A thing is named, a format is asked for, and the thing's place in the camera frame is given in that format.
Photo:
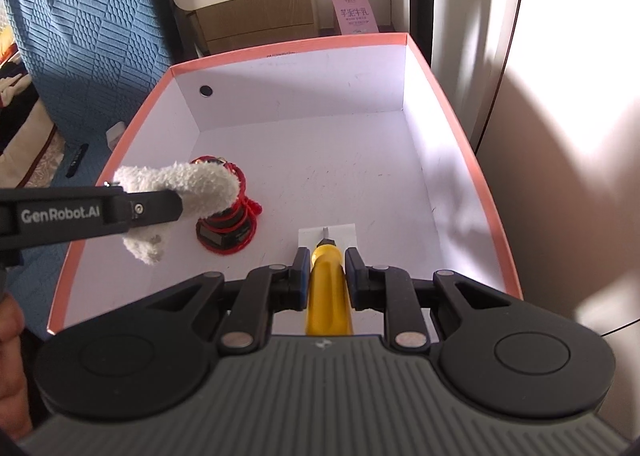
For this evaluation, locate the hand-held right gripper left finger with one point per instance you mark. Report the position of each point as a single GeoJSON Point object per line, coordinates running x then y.
{"type": "Point", "coordinates": [301, 281]}

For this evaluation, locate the striped red white blanket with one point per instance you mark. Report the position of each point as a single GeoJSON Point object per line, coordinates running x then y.
{"type": "Point", "coordinates": [15, 101]}

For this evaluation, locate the brown cardboard box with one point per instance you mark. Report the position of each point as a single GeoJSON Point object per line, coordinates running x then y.
{"type": "Point", "coordinates": [250, 21]}

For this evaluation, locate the white paper card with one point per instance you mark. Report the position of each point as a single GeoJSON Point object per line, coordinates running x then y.
{"type": "Point", "coordinates": [345, 236]}

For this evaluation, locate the blue textured seat cover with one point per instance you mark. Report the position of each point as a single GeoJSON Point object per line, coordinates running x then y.
{"type": "Point", "coordinates": [85, 36]}

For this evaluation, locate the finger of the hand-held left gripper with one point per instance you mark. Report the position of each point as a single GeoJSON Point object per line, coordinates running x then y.
{"type": "Point", "coordinates": [155, 208]}

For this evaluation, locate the white box with pink rim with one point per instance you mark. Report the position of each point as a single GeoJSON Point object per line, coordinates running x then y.
{"type": "Point", "coordinates": [340, 166]}

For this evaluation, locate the person's left hand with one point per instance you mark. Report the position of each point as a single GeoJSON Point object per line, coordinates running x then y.
{"type": "Point", "coordinates": [10, 361]}

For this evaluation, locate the white fluffy sock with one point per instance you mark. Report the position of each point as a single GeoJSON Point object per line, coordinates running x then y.
{"type": "Point", "coordinates": [200, 188]}

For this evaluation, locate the small black stick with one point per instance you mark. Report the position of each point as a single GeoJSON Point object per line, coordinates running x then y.
{"type": "Point", "coordinates": [77, 161]}

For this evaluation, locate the beige lace cloth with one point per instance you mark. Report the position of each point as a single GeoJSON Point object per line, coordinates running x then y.
{"type": "Point", "coordinates": [42, 161]}

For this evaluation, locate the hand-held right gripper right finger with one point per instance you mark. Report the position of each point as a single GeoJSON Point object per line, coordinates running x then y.
{"type": "Point", "coordinates": [354, 281]}

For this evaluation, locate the pink carton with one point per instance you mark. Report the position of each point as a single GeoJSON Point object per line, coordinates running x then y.
{"type": "Point", "coordinates": [354, 15]}

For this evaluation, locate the yellow screwdriver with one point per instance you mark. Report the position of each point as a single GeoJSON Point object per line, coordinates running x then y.
{"type": "Point", "coordinates": [327, 286]}

